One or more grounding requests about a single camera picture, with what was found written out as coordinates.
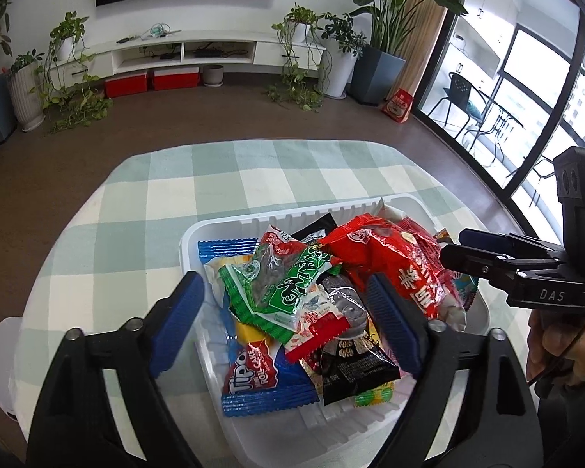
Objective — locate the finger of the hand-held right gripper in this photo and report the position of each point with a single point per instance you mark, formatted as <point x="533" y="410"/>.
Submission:
<point x="487" y="241"/>
<point x="482" y="263"/>

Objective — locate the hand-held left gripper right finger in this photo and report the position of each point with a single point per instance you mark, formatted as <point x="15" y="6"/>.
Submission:
<point x="395" y="326"/>

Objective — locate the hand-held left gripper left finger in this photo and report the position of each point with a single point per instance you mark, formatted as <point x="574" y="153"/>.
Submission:
<point x="175" y="324"/>

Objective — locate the white plastic tray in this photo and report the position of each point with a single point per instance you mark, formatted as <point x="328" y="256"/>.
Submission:
<point x="214" y="351"/>

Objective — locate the black snack packet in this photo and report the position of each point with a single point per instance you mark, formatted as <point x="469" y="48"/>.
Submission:
<point x="356" y="360"/>

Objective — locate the large red snack packet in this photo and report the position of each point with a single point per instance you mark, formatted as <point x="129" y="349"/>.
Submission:
<point x="409" y="263"/>

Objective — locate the orange cartoon snack packet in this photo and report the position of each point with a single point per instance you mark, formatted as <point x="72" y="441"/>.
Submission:
<point x="375" y="395"/>

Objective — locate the small red white snack packet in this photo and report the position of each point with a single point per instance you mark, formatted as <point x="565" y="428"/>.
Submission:
<point x="317" y="331"/>

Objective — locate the beige long snack packet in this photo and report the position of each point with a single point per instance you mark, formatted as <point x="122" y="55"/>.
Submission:
<point x="392" y="210"/>

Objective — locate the green snack packet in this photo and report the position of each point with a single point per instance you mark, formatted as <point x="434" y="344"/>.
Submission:
<point x="273" y="282"/>

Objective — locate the blue roll cake packet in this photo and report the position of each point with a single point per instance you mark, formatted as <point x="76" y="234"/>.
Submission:
<point x="273" y="385"/>

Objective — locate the person's right forearm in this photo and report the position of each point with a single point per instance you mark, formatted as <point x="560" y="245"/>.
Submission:
<point x="575" y="424"/>

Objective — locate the person's right hand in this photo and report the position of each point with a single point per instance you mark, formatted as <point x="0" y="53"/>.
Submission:
<point x="551" y="341"/>

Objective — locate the black balcony chair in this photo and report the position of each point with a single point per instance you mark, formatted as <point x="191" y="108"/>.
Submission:
<point x="536" y="175"/>
<point x="460" y="90"/>

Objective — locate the green checked tablecloth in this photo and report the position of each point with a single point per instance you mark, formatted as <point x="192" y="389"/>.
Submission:
<point x="141" y="214"/>

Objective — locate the black balcony table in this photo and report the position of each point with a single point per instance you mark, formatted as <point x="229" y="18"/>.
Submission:
<point x="497" y="124"/>

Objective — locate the red paper bag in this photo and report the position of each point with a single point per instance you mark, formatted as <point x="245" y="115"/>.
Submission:
<point x="398" y="106"/>

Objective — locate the white round object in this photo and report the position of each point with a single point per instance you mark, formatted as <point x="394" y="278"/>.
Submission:
<point x="2" y="365"/>

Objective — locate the black framed glass door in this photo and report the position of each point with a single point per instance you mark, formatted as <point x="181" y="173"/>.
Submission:
<point x="546" y="58"/>

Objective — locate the large-leaf plant in blue pot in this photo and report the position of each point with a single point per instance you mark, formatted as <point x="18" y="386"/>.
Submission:
<point x="378" y="75"/>

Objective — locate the beige curtain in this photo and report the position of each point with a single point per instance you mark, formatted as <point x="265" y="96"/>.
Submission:
<point x="426" y="34"/>

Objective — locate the bushy plant in white pot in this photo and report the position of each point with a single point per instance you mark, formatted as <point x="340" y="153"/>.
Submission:
<point x="339" y="68"/>

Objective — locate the small grey pot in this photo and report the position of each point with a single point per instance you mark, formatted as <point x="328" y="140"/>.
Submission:
<point x="213" y="76"/>

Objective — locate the plant in ribbed white pot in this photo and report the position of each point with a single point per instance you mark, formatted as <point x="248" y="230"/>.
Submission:
<point x="27" y="97"/>

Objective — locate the trailing plant in white pot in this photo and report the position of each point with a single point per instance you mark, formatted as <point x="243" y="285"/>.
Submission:
<point x="68" y="48"/>
<point x="297" y="29"/>

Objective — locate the white television cabinet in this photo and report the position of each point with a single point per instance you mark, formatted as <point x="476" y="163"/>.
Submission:
<point x="268" y="51"/>

